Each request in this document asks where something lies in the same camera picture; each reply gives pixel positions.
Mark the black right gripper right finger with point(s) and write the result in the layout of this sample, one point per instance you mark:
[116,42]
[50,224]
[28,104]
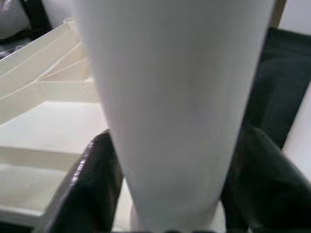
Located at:
[267,199]

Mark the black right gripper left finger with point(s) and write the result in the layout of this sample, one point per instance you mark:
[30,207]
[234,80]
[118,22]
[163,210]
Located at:
[82,194]

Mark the white plastic table top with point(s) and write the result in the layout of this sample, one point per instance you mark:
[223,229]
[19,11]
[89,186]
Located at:
[48,121]

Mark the white plastic table leg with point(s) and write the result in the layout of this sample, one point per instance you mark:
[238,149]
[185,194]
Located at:
[301,126]
[170,97]

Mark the black cloth table cover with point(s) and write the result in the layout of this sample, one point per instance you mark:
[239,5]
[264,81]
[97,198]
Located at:
[279,85]

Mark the beige door frame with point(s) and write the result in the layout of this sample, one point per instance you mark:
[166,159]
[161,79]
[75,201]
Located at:
[277,12]

